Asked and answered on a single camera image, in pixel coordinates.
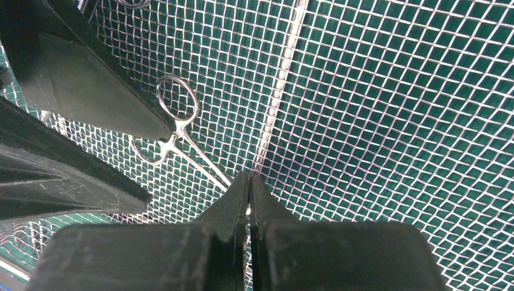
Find green surgical cloth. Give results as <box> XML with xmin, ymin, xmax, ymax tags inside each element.
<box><xmin>1</xmin><ymin>1</ymin><xmax>513</xmax><ymax>290</ymax></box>

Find metal mesh tray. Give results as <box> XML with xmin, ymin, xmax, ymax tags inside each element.
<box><xmin>0</xmin><ymin>0</ymin><xmax>514</xmax><ymax>291</ymax></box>

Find surgical forceps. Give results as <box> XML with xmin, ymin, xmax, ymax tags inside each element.
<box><xmin>129</xmin><ymin>74</ymin><xmax>230</xmax><ymax>191</ymax></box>

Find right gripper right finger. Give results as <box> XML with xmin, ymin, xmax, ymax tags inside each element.
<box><xmin>249</xmin><ymin>175</ymin><xmax>446</xmax><ymax>290</ymax></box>

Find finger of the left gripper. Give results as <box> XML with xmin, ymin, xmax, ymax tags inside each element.
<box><xmin>1</xmin><ymin>1</ymin><xmax>175</xmax><ymax>141</ymax></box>
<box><xmin>1</xmin><ymin>97</ymin><xmax>152</xmax><ymax>222</ymax></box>

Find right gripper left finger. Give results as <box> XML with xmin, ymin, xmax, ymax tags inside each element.
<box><xmin>26</xmin><ymin>172</ymin><xmax>250</xmax><ymax>290</ymax></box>

